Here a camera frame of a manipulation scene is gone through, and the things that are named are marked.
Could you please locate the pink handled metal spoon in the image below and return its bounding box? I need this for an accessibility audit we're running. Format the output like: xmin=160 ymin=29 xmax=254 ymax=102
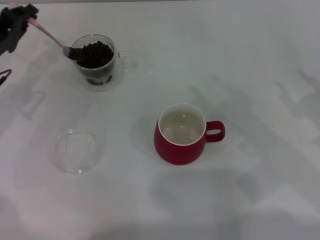
xmin=9 ymin=2 xmax=78 ymax=60

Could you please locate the dark coffee beans pile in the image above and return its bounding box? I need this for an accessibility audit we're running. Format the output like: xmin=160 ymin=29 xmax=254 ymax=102
xmin=69 ymin=40 xmax=114 ymax=69

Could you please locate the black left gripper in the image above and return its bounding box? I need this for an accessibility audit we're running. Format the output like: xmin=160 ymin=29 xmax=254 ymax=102
xmin=0 ymin=3 xmax=40 ymax=55

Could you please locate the red ceramic mug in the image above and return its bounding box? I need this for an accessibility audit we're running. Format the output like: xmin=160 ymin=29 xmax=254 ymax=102
xmin=153 ymin=102 xmax=226 ymax=166

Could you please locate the glass cup with handle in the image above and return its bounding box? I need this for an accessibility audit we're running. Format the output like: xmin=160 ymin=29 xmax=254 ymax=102
xmin=70 ymin=33 xmax=139 ymax=93

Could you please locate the clear glass saucer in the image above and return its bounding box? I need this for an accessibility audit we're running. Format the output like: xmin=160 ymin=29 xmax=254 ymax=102
xmin=52 ymin=128 xmax=104 ymax=177

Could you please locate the dark cable with silver plug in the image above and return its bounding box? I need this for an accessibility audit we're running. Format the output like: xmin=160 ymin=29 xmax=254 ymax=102
xmin=0 ymin=68 xmax=13 ymax=86

